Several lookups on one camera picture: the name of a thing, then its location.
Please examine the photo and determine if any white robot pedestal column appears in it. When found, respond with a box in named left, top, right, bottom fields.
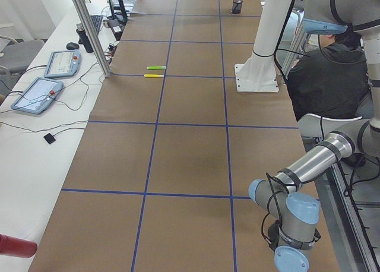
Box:
left=235, top=0, right=293, bottom=93

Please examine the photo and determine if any black labelled box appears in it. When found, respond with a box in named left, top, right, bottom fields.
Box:
left=108, top=19, right=122, bottom=34

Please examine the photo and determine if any black mesh pen cup far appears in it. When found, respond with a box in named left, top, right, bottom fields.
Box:
left=232, top=0, right=243, bottom=14

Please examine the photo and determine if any brown paper table mat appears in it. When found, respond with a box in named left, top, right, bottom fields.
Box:
left=28, top=0, right=342, bottom=272

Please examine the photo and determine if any yellow marker pen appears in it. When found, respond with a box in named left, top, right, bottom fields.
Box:
left=144, top=74, right=164, bottom=78

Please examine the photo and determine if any seated person in black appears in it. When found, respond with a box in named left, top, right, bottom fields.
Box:
left=287, top=29, right=368, bottom=120

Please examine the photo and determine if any black keyboard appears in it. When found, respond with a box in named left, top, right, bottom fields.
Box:
left=90, top=15, right=103, bottom=34

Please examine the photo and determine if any red bottle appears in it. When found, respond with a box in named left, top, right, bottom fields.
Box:
left=1, top=235, right=37, bottom=258

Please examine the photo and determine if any black computer mouse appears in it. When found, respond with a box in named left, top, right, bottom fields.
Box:
left=66, top=42, right=80, bottom=50

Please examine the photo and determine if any black mesh pen cup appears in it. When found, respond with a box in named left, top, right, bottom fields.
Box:
left=232, top=0, right=243, bottom=14
left=267, top=222, right=280, bottom=246

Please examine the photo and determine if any grey office chair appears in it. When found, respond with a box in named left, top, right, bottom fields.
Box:
left=1, top=35, right=45, bottom=86

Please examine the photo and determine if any black monitor stand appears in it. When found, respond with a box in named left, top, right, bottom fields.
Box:
left=108, top=0, right=128, bottom=26

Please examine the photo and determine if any small black square device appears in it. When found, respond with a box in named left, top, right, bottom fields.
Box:
left=43, top=133, right=56, bottom=144

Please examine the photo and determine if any blue teach pendant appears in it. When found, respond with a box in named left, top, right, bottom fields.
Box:
left=44, top=50, right=81, bottom=78
left=11, top=77, right=64, bottom=115

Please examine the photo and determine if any aluminium frame post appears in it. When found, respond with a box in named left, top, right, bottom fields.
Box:
left=72, top=0, right=110, bottom=77

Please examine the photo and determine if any blue teach pendant far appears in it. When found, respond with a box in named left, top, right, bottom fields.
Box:
left=44, top=50, right=81, bottom=78

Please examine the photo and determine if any black water bottle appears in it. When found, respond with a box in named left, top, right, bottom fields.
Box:
left=76, top=23, right=94, bottom=53

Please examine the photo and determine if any white chair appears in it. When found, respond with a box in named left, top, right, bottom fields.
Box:
left=297, top=113, right=362, bottom=138

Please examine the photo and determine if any black mesh pen cup near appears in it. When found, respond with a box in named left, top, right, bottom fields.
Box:
left=267, top=222, right=280, bottom=246

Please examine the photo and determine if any green marker pen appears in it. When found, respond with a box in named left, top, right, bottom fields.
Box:
left=146, top=66, right=167, bottom=70

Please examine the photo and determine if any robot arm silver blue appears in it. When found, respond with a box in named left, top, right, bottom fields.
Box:
left=248, top=0, right=379, bottom=271

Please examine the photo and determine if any blue teach pendant near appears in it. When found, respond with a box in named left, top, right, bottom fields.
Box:
left=11, top=77, right=64, bottom=115

